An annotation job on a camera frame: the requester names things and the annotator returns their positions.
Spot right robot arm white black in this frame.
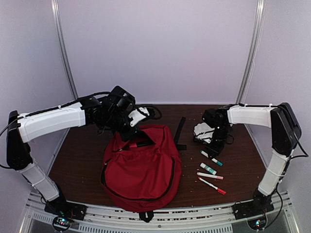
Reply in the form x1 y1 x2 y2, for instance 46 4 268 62
202 102 302 215

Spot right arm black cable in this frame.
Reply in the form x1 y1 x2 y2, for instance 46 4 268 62
274 116 309 219

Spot white pen red cap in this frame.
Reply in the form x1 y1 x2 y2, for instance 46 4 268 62
198 177 226 195

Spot aluminium front rail frame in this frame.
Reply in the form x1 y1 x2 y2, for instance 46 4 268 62
20 191 299 233

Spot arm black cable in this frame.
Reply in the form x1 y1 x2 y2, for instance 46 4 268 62
0 91 163 169
274 116 309 219

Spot pink highlighter marker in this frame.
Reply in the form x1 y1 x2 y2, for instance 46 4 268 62
128 141 153 148

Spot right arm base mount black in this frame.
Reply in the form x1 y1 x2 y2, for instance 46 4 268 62
232 198 275 220

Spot white pen pink cap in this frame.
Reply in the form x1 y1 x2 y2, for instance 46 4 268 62
196 172 224 180

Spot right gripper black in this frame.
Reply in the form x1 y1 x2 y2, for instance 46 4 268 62
205 124 231 159

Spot white green glue stick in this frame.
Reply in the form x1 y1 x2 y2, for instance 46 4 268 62
200 163 217 175

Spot white black marker teal cap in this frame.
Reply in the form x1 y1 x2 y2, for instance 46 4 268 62
200 150 223 166

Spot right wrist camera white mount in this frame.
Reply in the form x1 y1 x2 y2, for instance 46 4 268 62
193 129 214 144

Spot aluminium corner post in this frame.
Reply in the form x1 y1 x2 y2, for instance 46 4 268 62
236 0 266 104
51 0 78 100

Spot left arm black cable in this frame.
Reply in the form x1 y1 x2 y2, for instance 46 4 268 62
0 91 163 169

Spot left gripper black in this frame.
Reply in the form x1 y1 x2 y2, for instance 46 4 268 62
104 110 140 142

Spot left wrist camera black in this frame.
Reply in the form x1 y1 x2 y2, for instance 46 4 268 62
128 107 150 127

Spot right aluminium corner post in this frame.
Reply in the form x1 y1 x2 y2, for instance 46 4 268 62
236 0 266 104

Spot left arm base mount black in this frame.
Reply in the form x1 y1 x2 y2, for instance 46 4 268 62
44 192 87 220

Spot red backpack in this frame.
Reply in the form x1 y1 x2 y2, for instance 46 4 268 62
100 117 187 223

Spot left aluminium corner post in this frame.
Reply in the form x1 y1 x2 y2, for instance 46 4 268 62
51 0 78 100

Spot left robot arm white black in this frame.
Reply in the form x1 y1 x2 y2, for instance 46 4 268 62
3 90 150 216

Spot white scalloped bowl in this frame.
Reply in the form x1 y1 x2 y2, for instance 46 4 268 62
193 122 215 131

